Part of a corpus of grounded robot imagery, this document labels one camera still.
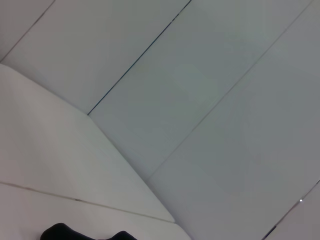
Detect black t-shirt with FREE print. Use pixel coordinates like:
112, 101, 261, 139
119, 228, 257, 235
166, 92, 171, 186
39, 222, 139, 240

